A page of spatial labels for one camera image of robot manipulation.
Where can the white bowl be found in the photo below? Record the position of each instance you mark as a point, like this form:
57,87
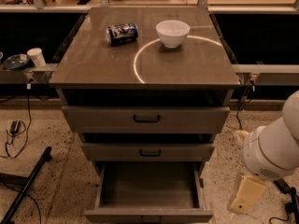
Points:
172,33

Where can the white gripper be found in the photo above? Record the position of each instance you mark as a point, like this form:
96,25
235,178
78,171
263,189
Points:
256,157

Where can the white paper cup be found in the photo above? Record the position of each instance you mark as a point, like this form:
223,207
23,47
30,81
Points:
37,57

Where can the grey drawer cabinet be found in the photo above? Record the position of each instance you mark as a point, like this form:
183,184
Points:
145,73

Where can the blue soda can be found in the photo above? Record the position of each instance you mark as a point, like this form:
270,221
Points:
119,34

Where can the grey drawer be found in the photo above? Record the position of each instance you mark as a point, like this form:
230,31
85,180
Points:
92,119
149,193
147,152

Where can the black power adapter left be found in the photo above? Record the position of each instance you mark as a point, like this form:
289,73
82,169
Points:
14,128

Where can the black pole on floor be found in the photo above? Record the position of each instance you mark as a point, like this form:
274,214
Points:
7,219

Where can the dark blue plate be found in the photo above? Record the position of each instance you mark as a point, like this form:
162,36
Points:
16,62

